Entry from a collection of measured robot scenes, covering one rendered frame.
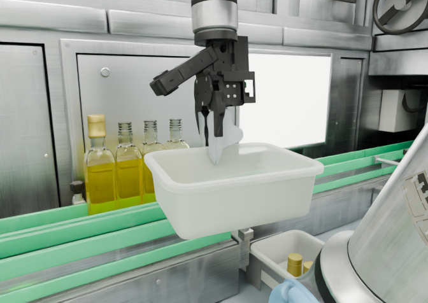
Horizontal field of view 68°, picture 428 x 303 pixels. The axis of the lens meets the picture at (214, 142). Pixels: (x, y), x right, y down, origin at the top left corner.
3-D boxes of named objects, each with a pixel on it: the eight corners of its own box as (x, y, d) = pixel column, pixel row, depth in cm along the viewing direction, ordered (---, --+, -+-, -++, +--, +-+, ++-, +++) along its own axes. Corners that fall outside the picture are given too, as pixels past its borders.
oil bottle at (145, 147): (161, 221, 80) (158, 138, 76) (170, 231, 75) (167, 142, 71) (139, 226, 77) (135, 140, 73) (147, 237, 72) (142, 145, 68)
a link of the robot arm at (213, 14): (202, -3, 47) (183, 13, 54) (204, 29, 47) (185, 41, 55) (246, 2, 50) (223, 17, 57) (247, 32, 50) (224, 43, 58)
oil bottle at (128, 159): (139, 227, 77) (134, 140, 73) (147, 237, 72) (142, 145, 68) (115, 233, 74) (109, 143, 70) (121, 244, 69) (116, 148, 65)
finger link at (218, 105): (227, 137, 49) (224, 79, 48) (218, 137, 49) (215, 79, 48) (214, 135, 54) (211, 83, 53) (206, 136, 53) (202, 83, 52)
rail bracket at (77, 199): (86, 226, 78) (82, 174, 76) (92, 238, 73) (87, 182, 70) (69, 230, 76) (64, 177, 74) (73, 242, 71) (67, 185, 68)
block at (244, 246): (228, 246, 81) (228, 220, 80) (251, 265, 73) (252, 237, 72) (216, 250, 79) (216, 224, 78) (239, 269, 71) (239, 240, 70)
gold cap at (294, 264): (304, 274, 77) (306, 257, 76) (294, 279, 75) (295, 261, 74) (293, 267, 80) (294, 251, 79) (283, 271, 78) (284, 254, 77)
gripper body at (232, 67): (257, 107, 52) (254, 31, 51) (209, 109, 48) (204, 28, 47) (234, 108, 59) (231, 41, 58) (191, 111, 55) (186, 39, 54)
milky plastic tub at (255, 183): (328, 226, 44) (334, 165, 42) (171, 261, 36) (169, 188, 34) (263, 185, 60) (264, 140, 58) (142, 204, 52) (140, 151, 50)
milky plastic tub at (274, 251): (295, 256, 87) (297, 227, 86) (372, 305, 69) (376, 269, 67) (244, 277, 78) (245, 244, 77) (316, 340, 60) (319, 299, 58)
